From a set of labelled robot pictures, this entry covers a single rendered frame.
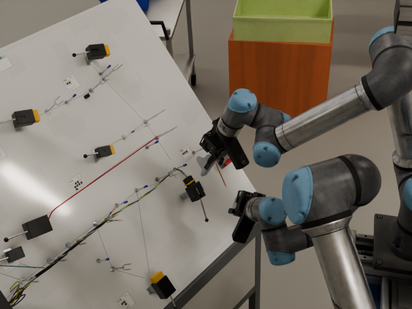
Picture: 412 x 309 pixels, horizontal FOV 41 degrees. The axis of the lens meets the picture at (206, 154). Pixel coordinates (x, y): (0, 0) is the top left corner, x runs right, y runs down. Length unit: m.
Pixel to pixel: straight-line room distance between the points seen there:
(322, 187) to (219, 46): 4.18
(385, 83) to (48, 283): 1.14
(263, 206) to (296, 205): 0.35
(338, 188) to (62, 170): 0.98
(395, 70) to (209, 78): 3.50
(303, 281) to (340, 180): 1.96
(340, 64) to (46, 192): 3.64
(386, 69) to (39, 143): 1.09
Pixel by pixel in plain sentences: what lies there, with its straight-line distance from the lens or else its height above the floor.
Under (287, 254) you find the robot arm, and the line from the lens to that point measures 1.57.
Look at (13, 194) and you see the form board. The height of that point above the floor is 1.32.
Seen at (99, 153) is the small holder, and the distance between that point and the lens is 1.84.
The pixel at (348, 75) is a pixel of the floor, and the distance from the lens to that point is 4.89.
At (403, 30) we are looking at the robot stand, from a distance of 1.06.
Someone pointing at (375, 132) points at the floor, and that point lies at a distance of 4.22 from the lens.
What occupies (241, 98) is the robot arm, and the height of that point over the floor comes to 1.59.
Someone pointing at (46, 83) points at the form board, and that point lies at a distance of 1.93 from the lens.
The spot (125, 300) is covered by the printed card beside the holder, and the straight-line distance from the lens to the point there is 1.89.
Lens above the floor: 2.44
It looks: 38 degrees down
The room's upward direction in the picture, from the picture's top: 4 degrees counter-clockwise
